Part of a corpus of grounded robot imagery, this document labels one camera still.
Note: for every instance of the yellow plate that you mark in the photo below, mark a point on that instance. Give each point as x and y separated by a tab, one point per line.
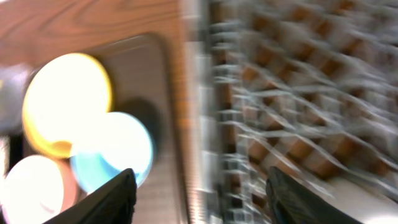
61	96

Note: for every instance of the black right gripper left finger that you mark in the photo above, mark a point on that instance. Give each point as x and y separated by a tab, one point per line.
112	203

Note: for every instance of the grey dishwasher rack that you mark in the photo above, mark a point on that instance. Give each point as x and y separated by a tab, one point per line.
309	87

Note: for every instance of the light blue bowl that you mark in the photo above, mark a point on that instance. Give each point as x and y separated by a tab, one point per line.
108	144

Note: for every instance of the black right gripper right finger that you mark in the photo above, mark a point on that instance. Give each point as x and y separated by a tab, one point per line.
289	202

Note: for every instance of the brown plastic tray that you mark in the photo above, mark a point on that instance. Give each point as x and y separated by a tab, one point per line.
138	73

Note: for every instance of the pink bowl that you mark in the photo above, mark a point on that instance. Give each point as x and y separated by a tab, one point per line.
37	189

